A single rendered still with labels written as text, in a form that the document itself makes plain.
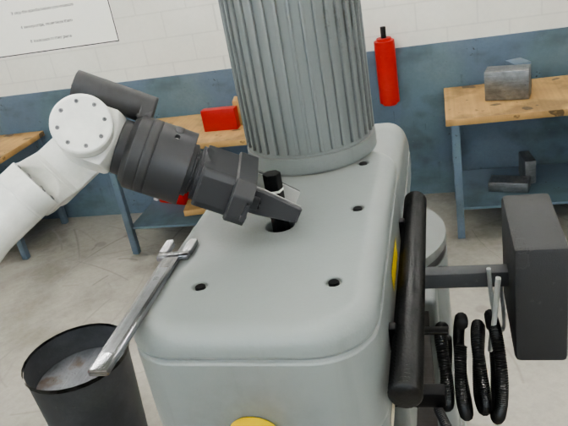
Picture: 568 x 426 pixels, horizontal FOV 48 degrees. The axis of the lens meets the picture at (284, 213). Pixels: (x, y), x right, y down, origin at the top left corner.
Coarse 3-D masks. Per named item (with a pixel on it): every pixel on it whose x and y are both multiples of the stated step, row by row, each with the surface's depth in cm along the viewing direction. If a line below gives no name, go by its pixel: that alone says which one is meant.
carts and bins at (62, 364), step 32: (32, 352) 294; (64, 352) 307; (96, 352) 307; (128, 352) 289; (32, 384) 288; (64, 384) 289; (96, 384) 270; (128, 384) 286; (64, 416) 273; (96, 416) 276; (128, 416) 288
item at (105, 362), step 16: (192, 240) 78; (160, 256) 75; (176, 256) 75; (160, 272) 71; (144, 288) 69; (160, 288) 69; (144, 304) 66; (128, 320) 63; (112, 336) 61; (128, 336) 61; (112, 352) 59; (96, 368) 57; (112, 368) 58
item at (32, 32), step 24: (0, 0) 524; (24, 0) 520; (48, 0) 516; (72, 0) 512; (96, 0) 508; (0, 24) 533; (24, 24) 529; (48, 24) 525; (72, 24) 521; (96, 24) 516; (0, 48) 543; (24, 48) 539; (48, 48) 534
